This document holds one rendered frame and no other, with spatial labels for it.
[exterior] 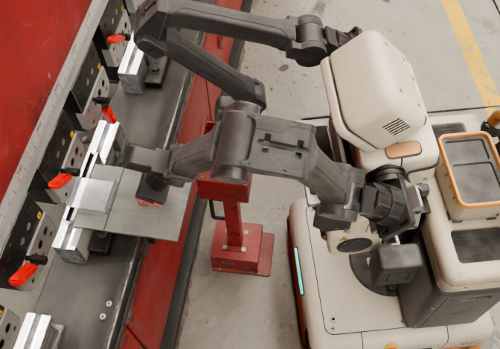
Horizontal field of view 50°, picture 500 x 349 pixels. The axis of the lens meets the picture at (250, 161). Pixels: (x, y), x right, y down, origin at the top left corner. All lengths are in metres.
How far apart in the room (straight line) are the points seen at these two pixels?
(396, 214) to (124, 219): 0.65
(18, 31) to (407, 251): 1.14
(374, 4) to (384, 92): 2.29
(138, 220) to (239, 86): 0.43
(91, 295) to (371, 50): 0.89
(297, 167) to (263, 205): 1.74
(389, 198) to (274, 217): 1.36
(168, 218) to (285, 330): 1.05
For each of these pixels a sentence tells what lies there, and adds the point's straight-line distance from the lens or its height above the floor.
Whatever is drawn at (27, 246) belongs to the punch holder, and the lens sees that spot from 1.15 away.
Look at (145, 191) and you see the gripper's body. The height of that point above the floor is 1.12.
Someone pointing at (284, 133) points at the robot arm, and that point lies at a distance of 0.72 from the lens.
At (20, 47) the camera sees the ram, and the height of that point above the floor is 1.50.
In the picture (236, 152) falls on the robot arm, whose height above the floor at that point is 1.58.
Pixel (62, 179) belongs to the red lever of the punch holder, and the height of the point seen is 1.25.
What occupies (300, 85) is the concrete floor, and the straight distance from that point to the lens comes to 2.85.
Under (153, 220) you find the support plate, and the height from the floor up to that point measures 1.00.
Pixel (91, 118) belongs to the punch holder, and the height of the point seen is 1.17.
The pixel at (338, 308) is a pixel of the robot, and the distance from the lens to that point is 2.00.
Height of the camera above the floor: 2.18
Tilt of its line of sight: 58 degrees down
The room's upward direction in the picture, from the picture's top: 2 degrees counter-clockwise
